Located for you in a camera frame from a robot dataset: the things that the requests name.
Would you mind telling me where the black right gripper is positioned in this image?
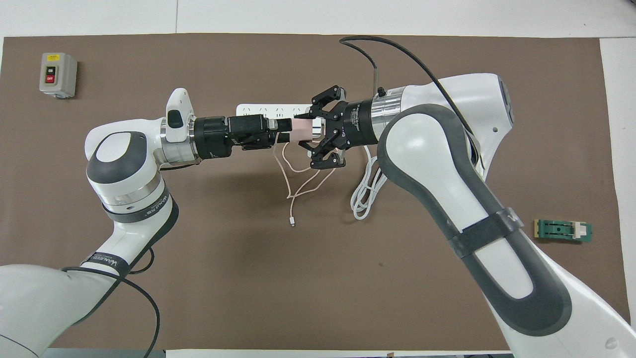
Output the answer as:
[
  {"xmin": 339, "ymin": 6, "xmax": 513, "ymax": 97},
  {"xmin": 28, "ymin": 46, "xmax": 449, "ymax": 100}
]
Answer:
[{"xmin": 294, "ymin": 86, "xmax": 381, "ymax": 171}]

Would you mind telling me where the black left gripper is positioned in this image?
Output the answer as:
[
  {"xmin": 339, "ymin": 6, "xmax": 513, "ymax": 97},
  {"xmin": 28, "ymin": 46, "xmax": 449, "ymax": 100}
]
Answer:
[{"xmin": 194, "ymin": 114, "xmax": 294, "ymax": 160}]

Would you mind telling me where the pink charger block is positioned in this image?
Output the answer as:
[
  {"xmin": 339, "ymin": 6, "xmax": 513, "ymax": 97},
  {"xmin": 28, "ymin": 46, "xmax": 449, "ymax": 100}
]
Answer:
[{"xmin": 291, "ymin": 118, "xmax": 323, "ymax": 145}]

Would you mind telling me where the pink charging cable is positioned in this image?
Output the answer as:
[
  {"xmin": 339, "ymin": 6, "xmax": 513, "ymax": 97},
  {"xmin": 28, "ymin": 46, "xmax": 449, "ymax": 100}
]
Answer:
[{"xmin": 272, "ymin": 134, "xmax": 338, "ymax": 228}]

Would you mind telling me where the white power strip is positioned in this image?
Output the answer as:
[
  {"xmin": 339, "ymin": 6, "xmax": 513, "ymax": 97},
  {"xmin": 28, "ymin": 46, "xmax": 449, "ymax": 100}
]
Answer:
[{"xmin": 236, "ymin": 103, "xmax": 326, "ymax": 142}]

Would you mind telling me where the brown table mat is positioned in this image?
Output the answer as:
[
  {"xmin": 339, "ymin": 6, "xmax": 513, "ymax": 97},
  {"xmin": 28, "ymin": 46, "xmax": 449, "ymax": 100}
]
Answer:
[{"xmin": 0, "ymin": 33, "xmax": 632, "ymax": 351}]

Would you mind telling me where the white power cord with plug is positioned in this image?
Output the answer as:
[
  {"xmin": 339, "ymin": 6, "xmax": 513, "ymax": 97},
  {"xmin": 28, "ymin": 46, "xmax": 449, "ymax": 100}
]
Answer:
[{"xmin": 350, "ymin": 154, "xmax": 391, "ymax": 221}]

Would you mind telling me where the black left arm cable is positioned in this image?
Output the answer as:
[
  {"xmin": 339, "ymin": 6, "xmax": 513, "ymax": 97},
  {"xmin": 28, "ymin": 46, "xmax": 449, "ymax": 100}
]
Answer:
[{"xmin": 61, "ymin": 249, "xmax": 162, "ymax": 358}]

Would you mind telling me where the grey on-off switch box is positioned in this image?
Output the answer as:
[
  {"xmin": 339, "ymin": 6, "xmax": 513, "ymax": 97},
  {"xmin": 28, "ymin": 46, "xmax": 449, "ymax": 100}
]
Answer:
[{"xmin": 39, "ymin": 52, "xmax": 79, "ymax": 97}]

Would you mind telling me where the green knife switch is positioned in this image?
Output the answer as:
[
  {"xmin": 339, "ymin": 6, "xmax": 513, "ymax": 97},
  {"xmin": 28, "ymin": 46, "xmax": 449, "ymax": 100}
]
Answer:
[{"xmin": 534, "ymin": 219, "xmax": 593, "ymax": 244}]

